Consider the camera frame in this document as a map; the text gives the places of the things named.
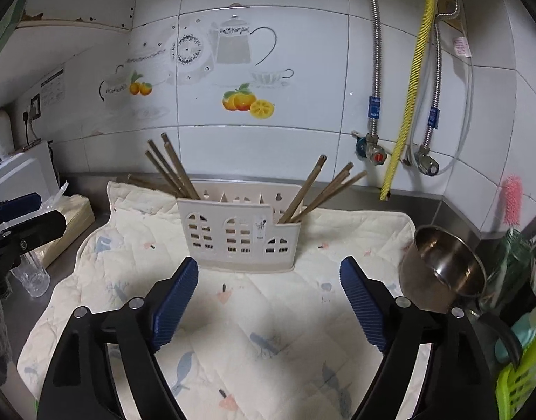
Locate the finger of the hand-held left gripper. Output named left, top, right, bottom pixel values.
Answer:
left=0, top=192, right=42, bottom=220
left=1, top=209, right=68, bottom=251

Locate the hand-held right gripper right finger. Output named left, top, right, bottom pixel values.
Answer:
left=340, top=256, right=502, bottom=420

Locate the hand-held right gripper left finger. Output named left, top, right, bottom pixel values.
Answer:
left=37, top=257, right=199, bottom=420

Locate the beige plastic chopstick holder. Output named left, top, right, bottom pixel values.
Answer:
left=176, top=179, right=303, bottom=274

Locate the white appliance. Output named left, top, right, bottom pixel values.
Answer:
left=0, top=140, right=61, bottom=204

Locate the beige pack in plastic wrap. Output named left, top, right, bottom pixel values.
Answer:
left=34, top=181, right=96, bottom=267

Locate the clear glass cup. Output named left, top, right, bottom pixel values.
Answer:
left=9, top=249, right=50, bottom=299

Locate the stainless steel pot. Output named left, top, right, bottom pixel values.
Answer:
left=398, top=225, right=525, bottom=369

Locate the quilted printed mat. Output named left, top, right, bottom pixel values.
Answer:
left=16, top=179, right=431, bottom=420

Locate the green glass jar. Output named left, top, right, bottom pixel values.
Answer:
left=478, top=227, right=536, bottom=311

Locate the metal angle valve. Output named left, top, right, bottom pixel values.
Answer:
left=413, top=143, right=440, bottom=176

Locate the teal plastic item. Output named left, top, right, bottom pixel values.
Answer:
left=495, top=304, right=536, bottom=362

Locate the green plastic basket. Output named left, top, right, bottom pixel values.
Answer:
left=496, top=339, right=536, bottom=420

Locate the pink brush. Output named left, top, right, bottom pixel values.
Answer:
left=501, top=175, right=525, bottom=227

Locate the wall socket with plug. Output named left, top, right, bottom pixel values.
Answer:
left=22, top=93, right=43, bottom=124

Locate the white wall label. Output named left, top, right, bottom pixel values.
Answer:
left=39, top=66, right=66, bottom=108

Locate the red handle valve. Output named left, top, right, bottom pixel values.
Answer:
left=353, top=131, right=388, bottom=166

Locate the white hose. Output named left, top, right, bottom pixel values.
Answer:
left=406, top=52, right=475, bottom=176

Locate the braided metal hose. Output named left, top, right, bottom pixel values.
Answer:
left=359, top=0, right=383, bottom=138
left=428, top=0, right=462, bottom=147

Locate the yellow corrugated hose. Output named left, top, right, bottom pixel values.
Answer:
left=379, top=0, right=437, bottom=202

